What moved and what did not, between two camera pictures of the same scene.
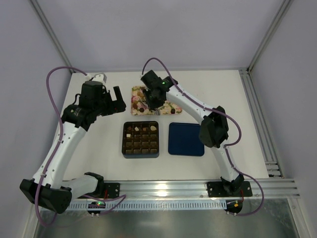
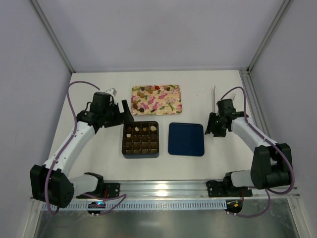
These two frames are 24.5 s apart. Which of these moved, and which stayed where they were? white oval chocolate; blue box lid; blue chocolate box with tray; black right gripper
Moved: black right gripper
Stayed: white oval chocolate; blue chocolate box with tray; blue box lid
